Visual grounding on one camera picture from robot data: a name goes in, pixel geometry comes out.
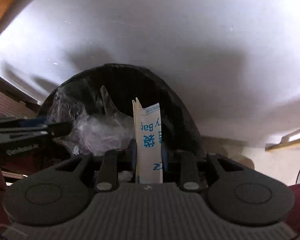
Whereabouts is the clear plastic bag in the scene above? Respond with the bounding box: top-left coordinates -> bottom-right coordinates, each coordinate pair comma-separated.
47,86 -> 135,156

